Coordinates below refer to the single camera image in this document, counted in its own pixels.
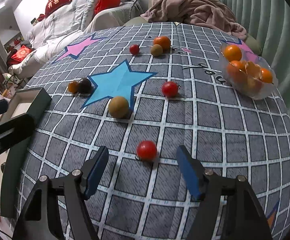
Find clear plastic fruit bowl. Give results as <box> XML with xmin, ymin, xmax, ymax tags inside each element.
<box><xmin>219</xmin><ymin>40</ymin><xmax>278</xmax><ymax>100</ymax></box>

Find red embroidered cushion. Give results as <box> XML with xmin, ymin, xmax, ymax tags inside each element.
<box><xmin>37</xmin><ymin>0</ymin><xmax>72</xmax><ymax>22</ymax></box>

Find mandarin on bowl top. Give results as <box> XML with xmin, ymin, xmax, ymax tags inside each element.
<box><xmin>223</xmin><ymin>44</ymin><xmax>242</xmax><ymax>62</ymax></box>

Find tan fruit in cluster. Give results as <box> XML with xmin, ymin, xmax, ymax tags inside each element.
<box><xmin>108</xmin><ymin>96</ymin><xmax>129</xmax><ymax>119</ymax></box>

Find orange mandarin far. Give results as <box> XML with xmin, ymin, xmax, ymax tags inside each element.
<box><xmin>153</xmin><ymin>36</ymin><xmax>171</xmax><ymax>51</ymax></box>

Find red tomato in cluster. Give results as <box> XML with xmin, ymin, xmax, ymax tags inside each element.
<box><xmin>136</xmin><ymin>140</ymin><xmax>157</xmax><ymax>161</ymax></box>

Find tan fruit beside mandarin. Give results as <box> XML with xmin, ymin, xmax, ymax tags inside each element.
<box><xmin>150</xmin><ymin>44</ymin><xmax>163</xmax><ymax>57</ymax></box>

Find white shallow tray box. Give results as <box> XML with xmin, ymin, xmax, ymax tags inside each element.
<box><xmin>0</xmin><ymin>88</ymin><xmax>51</xmax><ymax>218</ymax></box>

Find red pillow on sofa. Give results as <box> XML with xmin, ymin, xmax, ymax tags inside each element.
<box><xmin>94</xmin><ymin>0</ymin><xmax>121</xmax><ymax>15</ymax></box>

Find grey checkered star tablecloth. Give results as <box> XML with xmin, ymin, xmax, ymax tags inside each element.
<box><xmin>14</xmin><ymin>23</ymin><xmax>290</xmax><ymax>239</ymax></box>

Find orange tomato by blue star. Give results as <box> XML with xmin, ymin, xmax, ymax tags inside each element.
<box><xmin>67</xmin><ymin>81</ymin><xmax>79</xmax><ymax>94</ymax></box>

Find small red tomato far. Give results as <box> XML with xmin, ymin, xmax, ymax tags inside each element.
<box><xmin>129</xmin><ymin>44</ymin><xmax>140</xmax><ymax>55</ymax></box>

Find white sofa with quilt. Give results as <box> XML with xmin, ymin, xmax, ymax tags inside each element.
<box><xmin>8</xmin><ymin>0</ymin><xmax>143</xmax><ymax>79</ymax></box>

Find pinkish brown blanket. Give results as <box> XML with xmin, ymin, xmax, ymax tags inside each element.
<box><xmin>141</xmin><ymin>0</ymin><xmax>247</xmax><ymax>40</ymax></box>

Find dark purple tomato by star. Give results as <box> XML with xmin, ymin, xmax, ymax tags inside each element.
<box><xmin>78</xmin><ymin>77</ymin><xmax>92</xmax><ymax>94</ymax></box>

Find red tomato right of star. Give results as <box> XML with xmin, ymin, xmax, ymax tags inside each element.
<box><xmin>161</xmin><ymin>81</ymin><xmax>179</xmax><ymax>98</ymax></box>

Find red cushion on floor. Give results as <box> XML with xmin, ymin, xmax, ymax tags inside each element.
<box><xmin>7</xmin><ymin>45</ymin><xmax>33</xmax><ymax>67</ymax></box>

